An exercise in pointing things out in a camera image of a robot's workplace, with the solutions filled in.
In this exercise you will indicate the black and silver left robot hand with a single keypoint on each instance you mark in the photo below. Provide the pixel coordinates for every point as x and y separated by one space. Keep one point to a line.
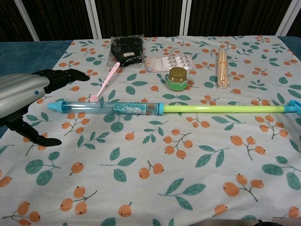
21 91

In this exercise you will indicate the blue green water squirter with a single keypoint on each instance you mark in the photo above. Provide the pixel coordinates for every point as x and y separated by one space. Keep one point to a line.
200 108

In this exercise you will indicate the pink toothbrush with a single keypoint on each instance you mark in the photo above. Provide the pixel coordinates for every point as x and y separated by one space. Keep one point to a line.
107 78

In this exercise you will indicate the black gloves in plastic bag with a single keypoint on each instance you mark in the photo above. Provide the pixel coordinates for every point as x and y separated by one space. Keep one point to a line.
127 50

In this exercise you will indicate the black room divider screen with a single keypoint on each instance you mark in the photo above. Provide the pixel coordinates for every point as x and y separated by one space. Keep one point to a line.
141 16

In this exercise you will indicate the fruit and leaf print tablecloth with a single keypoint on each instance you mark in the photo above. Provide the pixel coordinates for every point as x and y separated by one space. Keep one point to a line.
150 164

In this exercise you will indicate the blister pack of fake nails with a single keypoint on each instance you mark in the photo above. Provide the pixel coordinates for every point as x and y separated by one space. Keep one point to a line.
169 62

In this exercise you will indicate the green jar with gold lid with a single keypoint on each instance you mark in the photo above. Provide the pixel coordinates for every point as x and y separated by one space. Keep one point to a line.
176 80

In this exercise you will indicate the bundle of wooden sticks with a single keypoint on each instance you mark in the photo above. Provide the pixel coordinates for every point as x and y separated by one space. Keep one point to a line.
222 68

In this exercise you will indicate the dark grey robot torso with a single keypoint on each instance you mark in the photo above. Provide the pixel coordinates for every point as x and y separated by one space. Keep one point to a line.
235 222

